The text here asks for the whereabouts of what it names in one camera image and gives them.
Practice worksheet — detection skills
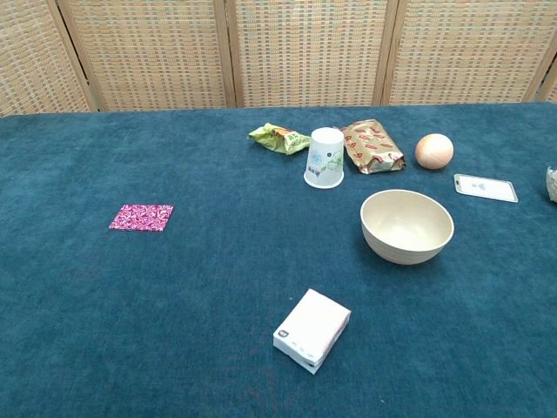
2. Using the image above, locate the green snack bag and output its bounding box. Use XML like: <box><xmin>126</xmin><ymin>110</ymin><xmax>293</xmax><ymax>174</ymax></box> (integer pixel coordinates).
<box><xmin>247</xmin><ymin>123</ymin><xmax>312</xmax><ymax>157</ymax></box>

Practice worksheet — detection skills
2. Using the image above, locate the woven screen panel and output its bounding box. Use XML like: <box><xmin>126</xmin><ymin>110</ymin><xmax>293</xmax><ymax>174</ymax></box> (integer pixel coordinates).
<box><xmin>0</xmin><ymin>0</ymin><xmax>99</xmax><ymax>118</ymax></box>
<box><xmin>381</xmin><ymin>0</ymin><xmax>557</xmax><ymax>106</ymax></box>
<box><xmin>56</xmin><ymin>0</ymin><xmax>238</xmax><ymax>113</ymax></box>
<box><xmin>537</xmin><ymin>56</ymin><xmax>557</xmax><ymax>104</ymax></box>
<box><xmin>224</xmin><ymin>0</ymin><xmax>399</xmax><ymax>109</ymax></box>

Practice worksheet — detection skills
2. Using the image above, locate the white floral paper cup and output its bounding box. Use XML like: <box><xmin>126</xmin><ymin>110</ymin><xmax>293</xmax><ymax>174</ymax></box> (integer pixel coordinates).
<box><xmin>303</xmin><ymin>126</ymin><xmax>346</xmax><ymax>190</ymax></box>

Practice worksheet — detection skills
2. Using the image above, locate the peach coloured ball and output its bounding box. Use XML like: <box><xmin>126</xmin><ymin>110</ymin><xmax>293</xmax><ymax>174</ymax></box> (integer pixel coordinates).
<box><xmin>414</xmin><ymin>132</ymin><xmax>455</xmax><ymax>170</ymax></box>

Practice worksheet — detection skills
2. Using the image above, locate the white smartphone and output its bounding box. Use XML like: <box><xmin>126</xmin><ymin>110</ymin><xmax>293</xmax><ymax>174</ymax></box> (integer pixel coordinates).
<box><xmin>453</xmin><ymin>173</ymin><xmax>520</xmax><ymax>205</ymax></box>

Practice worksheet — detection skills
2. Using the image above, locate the gold red snack bag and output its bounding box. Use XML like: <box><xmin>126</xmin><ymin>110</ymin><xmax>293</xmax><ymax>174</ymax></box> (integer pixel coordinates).
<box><xmin>339</xmin><ymin>118</ymin><xmax>406</xmax><ymax>176</ymax></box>

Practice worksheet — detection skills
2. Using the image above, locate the blue table carpet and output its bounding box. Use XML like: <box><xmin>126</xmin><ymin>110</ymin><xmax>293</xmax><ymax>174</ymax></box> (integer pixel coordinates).
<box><xmin>0</xmin><ymin>101</ymin><xmax>557</xmax><ymax>418</ymax></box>

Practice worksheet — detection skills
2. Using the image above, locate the beige bowl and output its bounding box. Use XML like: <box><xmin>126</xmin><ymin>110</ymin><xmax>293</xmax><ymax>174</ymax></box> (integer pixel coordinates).
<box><xmin>359</xmin><ymin>188</ymin><xmax>455</xmax><ymax>266</ymax></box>

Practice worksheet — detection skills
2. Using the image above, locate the pink patterned card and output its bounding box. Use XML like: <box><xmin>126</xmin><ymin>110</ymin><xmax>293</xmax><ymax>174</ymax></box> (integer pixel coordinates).
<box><xmin>108</xmin><ymin>203</ymin><xmax>175</xmax><ymax>232</ymax></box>

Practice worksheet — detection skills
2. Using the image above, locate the white pink tissue pack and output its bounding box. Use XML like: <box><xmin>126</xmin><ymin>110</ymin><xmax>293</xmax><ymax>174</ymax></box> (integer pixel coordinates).
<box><xmin>272</xmin><ymin>287</ymin><xmax>352</xmax><ymax>375</ymax></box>

